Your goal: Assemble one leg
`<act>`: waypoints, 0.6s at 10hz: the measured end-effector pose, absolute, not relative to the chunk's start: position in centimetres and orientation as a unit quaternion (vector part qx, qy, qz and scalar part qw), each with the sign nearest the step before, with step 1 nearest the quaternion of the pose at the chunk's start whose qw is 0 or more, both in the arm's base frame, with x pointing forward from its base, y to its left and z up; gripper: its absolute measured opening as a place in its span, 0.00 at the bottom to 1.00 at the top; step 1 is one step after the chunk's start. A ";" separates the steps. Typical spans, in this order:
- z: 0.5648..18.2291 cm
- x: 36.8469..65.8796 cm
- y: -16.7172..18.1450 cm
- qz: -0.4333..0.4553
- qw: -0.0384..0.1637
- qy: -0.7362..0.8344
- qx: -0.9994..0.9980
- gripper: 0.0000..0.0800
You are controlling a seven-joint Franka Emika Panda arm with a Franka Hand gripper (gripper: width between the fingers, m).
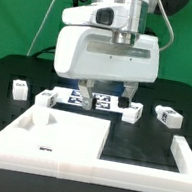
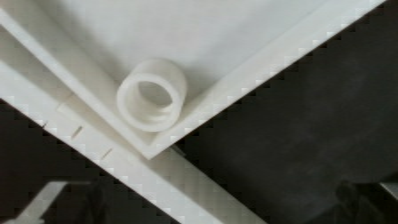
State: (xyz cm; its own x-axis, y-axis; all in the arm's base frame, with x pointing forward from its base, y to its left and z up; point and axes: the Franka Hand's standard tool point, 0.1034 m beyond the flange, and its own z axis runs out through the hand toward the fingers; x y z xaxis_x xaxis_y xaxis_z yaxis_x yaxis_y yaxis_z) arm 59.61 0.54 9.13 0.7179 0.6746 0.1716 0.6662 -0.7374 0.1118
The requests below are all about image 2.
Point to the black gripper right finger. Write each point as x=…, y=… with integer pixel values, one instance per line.
x=366, y=203

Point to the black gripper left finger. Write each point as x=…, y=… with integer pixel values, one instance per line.
x=30, y=215

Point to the white square tabletop panel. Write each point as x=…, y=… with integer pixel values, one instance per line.
x=158, y=59

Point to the white U-shaped fence wall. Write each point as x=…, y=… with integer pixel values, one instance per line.
x=164, y=179

